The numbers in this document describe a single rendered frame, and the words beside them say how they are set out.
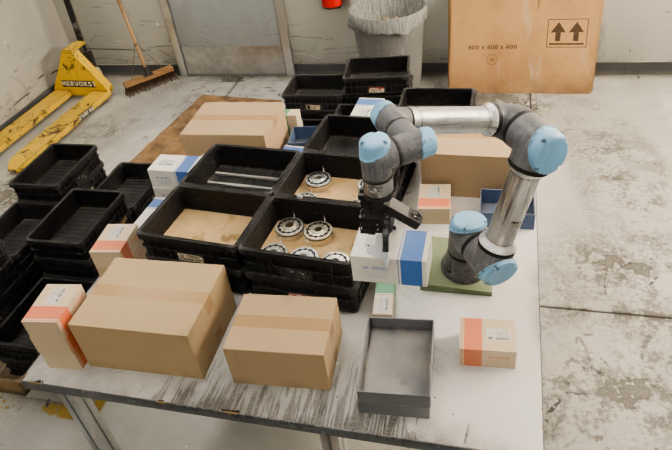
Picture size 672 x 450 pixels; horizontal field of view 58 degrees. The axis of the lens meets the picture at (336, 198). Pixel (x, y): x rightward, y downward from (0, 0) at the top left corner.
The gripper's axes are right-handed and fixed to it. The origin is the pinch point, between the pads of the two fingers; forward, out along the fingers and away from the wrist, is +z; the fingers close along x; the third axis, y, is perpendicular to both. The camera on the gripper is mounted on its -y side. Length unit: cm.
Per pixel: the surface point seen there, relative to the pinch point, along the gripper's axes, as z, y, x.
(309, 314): 24.6, 26.1, 3.4
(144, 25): 63, 275, -336
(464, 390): 40.9, -20.0, 11.7
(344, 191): 28, 31, -62
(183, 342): 23, 60, 20
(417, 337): 35.4, -5.2, -1.1
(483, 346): 33.4, -24.7, 1.4
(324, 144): 27, 47, -95
